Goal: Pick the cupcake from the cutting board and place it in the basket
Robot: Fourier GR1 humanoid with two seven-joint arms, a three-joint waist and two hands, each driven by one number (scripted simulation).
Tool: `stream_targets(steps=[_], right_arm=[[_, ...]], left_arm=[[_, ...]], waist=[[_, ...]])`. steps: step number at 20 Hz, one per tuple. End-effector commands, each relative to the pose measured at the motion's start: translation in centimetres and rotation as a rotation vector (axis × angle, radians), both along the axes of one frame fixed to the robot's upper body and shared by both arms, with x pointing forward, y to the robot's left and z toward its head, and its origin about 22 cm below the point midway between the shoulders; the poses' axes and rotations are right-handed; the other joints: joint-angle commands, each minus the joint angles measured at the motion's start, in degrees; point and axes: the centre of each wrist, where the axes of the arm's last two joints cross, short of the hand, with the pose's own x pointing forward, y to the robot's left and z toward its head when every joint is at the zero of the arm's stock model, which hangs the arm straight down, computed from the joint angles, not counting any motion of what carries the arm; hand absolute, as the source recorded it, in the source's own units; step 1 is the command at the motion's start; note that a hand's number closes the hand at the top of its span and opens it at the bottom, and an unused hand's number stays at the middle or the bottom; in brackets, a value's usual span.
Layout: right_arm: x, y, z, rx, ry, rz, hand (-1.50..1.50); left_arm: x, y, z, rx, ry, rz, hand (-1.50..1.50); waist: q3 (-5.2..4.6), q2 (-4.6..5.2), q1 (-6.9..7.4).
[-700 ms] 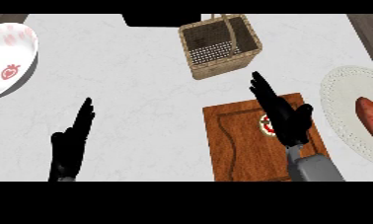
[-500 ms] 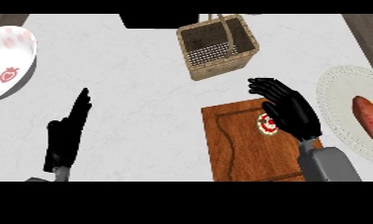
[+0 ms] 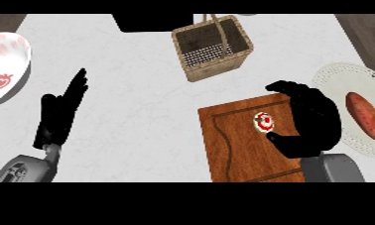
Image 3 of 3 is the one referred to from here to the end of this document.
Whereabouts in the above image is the black appliance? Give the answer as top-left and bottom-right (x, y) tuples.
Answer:
(111, 14), (195, 34)

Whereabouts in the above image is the brown wooden cutting board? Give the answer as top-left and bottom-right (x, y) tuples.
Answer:
(197, 92), (308, 183)

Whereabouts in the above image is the brown wooden corner piece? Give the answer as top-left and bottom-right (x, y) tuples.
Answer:
(0, 14), (29, 34)

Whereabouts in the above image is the reddish brown sweet potato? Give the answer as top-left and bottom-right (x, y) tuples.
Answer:
(345, 91), (375, 132)

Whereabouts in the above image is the red and white cupcake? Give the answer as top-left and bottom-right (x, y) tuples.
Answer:
(253, 111), (278, 135)

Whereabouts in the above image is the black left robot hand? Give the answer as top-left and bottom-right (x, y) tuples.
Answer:
(32, 67), (92, 151)

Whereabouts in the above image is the white round placemat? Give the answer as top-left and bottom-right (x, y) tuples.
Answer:
(311, 62), (375, 160)

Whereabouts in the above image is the dark brown wooden block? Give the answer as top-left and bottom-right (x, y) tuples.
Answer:
(334, 14), (375, 71)

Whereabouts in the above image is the tan wicker basket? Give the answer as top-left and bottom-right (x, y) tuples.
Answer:
(170, 14), (256, 83)

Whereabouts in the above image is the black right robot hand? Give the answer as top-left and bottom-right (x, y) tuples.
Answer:
(265, 79), (343, 160)

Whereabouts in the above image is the white bowl with red print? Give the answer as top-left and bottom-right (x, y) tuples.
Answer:
(0, 32), (35, 105)

